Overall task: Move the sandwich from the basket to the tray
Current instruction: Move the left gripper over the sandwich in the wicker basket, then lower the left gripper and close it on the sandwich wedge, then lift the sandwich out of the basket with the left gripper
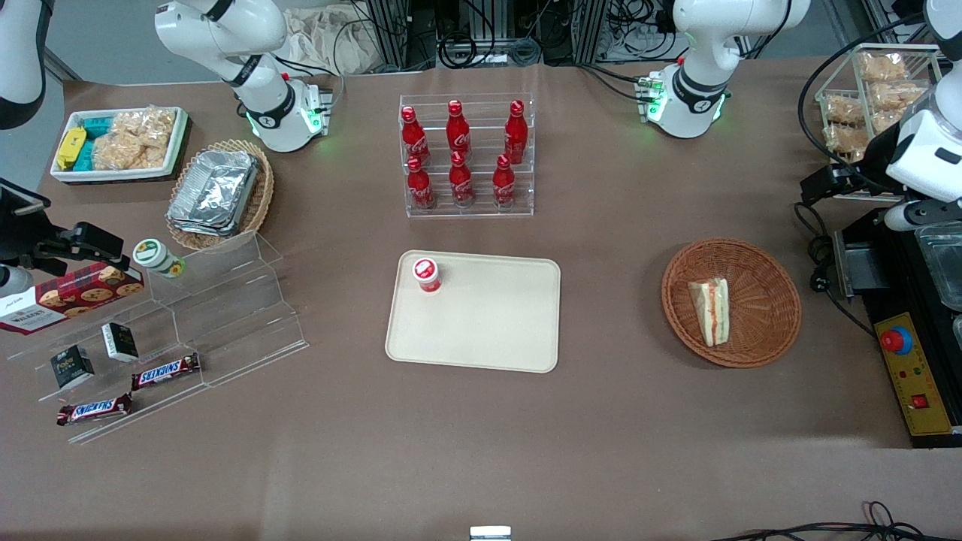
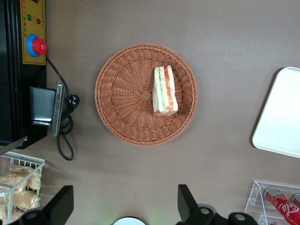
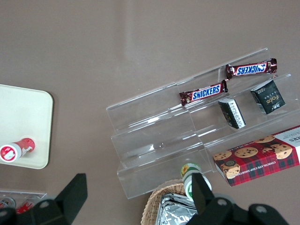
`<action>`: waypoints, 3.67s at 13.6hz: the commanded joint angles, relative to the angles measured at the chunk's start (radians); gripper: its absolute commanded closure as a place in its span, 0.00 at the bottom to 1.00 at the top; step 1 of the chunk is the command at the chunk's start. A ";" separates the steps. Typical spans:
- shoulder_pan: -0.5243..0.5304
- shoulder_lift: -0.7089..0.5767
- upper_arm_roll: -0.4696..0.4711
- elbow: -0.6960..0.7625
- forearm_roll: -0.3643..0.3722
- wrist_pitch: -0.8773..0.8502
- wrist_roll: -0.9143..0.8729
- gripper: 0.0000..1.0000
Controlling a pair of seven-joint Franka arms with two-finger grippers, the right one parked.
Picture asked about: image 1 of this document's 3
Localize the thin cable at arm base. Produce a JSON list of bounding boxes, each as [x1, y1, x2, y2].
[[273, 53, 346, 103]]

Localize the green lidded yogurt cup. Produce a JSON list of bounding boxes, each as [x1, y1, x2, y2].
[[132, 238, 187, 280]]

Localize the white rectangular plastic bin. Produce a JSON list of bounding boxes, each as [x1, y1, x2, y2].
[[50, 106, 189, 184]]

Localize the yellow snack packet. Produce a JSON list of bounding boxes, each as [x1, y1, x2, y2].
[[58, 127, 88, 171]]

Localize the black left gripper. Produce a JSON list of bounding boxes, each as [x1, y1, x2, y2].
[[800, 154, 901, 204]]

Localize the clear acrylic bottle rack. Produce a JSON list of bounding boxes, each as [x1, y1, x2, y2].
[[398, 93, 537, 219]]

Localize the triangular wrapped sandwich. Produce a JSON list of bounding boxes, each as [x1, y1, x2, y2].
[[688, 277, 731, 348]]

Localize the black machine with yellow panel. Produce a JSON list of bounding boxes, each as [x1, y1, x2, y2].
[[833, 207, 962, 450]]

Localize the black power cable with plug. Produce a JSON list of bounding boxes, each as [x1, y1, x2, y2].
[[794, 200, 877, 336]]

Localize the black cable at arm base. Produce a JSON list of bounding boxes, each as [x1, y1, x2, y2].
[[574, 61, 655, 103]]

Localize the clear acrylic step shelf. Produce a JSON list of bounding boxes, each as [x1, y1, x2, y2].
[[6, 282, 211, 446], [147, 231, 310, 389]]

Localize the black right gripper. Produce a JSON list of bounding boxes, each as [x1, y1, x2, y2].
[[0, 222, 127, 275]]

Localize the crumpled beige paper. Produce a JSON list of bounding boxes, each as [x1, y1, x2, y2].
[[279, 6, 381, 77]]

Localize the red Coca-Cola bottle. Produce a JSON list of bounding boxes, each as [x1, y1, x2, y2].
[[492, 154, 518, 209], [449, 150, 476, 208], [406, 156, 436, 210], [504, 99, 529, 165], [446, 99, 472, 160], [401, 105, 431, 168]]

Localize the aluminium foil tray stack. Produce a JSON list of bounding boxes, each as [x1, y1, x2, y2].
[[166, 148, 261, 238]]

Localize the Snickers chocolate bar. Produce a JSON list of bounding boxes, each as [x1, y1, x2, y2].
[[131, 352, 202, 392], [56, 393, 134, 428]]

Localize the brown paper table cover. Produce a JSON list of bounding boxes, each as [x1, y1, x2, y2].
[[0, 63, 962, 541]]

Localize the black metal equipment frame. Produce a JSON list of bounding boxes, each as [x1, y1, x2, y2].
[[361, 0, 677, 70]]

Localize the black cable bundle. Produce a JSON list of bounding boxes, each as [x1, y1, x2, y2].
[[436, 0, 543, 68]]

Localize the red lidded yogurt cup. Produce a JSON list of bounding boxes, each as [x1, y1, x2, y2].
[[410, 256, 443, 295]]

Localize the clear plastic container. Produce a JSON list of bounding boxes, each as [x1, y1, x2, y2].
[[912, 222, 962, 311]]

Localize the clear bag of fried snacks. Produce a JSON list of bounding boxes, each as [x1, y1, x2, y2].
[[868, 80, 930, 113], [822, 93, 866, 125], [822, 123, 870, 156], [857, 51, 911, 83]]

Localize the brown round wicker basket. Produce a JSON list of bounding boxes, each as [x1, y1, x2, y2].
[[661, 237, 803, 370]]

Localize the black and red floor cables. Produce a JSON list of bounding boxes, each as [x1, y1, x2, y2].
[[710, 501, 962, 541]]

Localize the clear bag of rice crackers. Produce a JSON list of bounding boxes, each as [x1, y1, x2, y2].
[[92, 128, 171, 173], [113, 104, 178, 145]]

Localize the small black box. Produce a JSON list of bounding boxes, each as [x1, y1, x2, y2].
[[101, 322, 141, 364], [50, 345, 96, 390]]

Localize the beige plastic serving tray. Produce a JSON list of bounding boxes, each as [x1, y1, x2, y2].
[[384, 249, 563, 375]]

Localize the light oval wicker basket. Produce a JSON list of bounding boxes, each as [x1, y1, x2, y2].
[[166, 138, 276, 252]]

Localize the red tartan cookie box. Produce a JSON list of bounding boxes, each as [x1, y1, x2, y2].
[[0, 262, 145, 336]]

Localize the clear acrylic snack rack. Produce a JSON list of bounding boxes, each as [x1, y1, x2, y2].
[[815, 43, 945, 201]]

